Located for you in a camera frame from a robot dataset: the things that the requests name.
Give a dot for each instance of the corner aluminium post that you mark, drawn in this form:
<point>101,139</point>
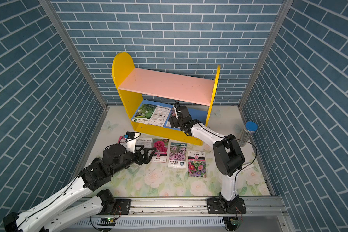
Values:
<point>264,53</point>
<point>60,28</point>

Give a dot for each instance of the pink-bordered seed packet back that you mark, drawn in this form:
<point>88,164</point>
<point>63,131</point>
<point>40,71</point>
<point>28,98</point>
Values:
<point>122,140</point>

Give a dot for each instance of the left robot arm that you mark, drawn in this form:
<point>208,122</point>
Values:
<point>82,197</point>

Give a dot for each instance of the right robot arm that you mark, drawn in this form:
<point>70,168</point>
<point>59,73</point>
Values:
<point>228,156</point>

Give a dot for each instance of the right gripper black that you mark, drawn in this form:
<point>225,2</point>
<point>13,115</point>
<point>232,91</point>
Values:
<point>174,121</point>

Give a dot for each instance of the left circuit board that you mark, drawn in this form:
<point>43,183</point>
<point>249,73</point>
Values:
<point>109,222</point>

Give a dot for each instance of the silver canister blue lid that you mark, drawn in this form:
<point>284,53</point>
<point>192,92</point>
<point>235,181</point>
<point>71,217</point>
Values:
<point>246,133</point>

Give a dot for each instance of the chrysanthemum packet pink band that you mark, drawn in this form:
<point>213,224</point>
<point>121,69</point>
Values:
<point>172,114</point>

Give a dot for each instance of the hollyhock magenta flower packet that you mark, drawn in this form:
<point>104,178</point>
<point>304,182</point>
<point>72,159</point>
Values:
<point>161,153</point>

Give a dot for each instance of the white text packet lower shelf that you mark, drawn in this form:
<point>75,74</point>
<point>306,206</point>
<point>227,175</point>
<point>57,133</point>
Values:
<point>159,116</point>

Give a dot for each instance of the white text seed packet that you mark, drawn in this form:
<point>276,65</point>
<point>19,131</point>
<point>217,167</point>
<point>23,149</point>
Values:
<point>147,142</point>

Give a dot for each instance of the circuit board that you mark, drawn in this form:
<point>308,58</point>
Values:
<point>233,222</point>
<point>109,222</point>

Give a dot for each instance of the green gourd seed packet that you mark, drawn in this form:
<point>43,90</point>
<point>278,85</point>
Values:
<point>144,113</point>

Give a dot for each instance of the left corner aluminium post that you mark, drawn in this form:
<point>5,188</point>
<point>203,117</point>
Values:
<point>60,28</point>

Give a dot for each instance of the yellow wooden shelf unit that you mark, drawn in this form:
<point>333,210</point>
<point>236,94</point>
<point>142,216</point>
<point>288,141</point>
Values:
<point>132,83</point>

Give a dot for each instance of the purple flower seed packet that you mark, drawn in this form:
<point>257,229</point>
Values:
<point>177,155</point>

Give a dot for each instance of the small chrysanthemum seed packet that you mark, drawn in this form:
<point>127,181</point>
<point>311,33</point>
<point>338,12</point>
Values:
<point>196,164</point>

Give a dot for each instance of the right corner aluminium post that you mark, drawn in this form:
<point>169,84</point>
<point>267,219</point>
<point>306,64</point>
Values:
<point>264,53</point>

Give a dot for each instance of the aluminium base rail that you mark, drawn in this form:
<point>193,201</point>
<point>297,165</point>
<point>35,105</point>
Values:
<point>263,214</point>

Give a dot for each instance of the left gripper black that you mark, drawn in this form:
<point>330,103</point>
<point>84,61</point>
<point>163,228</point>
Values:
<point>145,160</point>

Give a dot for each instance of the right circuit board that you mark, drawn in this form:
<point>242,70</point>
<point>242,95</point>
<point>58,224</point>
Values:
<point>233,222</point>

